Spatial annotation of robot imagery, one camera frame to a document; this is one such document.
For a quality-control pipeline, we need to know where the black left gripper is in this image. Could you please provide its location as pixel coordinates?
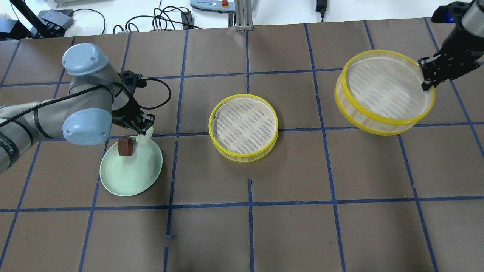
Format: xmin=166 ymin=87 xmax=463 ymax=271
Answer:
xmin=112 ymin=94 xmax=155 ymax=135

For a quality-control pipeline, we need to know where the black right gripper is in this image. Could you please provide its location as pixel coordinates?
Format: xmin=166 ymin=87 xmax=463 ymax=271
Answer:
xmin=418 ymin=26 xmax=484 ymax=91

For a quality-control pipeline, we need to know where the yellow rimmed bamboo steamer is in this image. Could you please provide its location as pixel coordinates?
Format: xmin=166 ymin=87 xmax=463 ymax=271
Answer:
xmin=334 ymin=50 xmax=436 ymax=136

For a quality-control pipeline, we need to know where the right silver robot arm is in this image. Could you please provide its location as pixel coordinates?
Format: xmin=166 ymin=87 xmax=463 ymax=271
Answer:
xmin=418 ymin=0 xmax=484 ymax=91

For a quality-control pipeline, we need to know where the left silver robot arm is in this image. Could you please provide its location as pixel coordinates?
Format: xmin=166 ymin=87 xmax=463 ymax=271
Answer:
xmin=0 ymin=43 xmax=155 ymax=172

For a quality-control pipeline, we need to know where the brown bun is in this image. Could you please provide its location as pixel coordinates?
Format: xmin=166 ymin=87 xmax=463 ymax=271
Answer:
xmin=118 ymin=136 xmax=134 ymax=156

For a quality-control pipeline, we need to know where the light green plate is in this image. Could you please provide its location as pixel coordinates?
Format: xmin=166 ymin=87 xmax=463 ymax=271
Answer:
xmin=99 ymin=136 xmax=163 ymax=197

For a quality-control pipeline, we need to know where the black power adapter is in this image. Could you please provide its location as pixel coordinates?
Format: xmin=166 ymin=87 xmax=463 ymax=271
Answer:
xmin=316 ymin=0 xmax=328 ymax=14

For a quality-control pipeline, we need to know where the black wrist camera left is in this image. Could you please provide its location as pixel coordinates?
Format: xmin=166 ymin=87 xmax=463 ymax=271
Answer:
xmin=119 ymin=70 xmax=147 ymax=91

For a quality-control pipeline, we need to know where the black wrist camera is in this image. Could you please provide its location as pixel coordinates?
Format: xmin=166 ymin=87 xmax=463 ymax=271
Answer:
xmin=431 ymin=1 xmax=473 ymax=23
xmin=119 ymin=70 xmax=147 ymax=91

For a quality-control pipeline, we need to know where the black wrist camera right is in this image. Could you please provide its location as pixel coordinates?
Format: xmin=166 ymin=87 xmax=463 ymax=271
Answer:
xmin=431 ymin=1 xmax=473 ymax=23

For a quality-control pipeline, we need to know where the teach pendant near post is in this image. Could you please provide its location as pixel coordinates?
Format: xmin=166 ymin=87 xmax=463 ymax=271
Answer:
xmin=189 ymin=0 xmax=236 ymax=13

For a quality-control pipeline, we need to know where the aluminium frame post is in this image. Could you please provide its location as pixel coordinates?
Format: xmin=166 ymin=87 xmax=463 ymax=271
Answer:
xmin=234 ymin=0 xmax=255 ymax=31

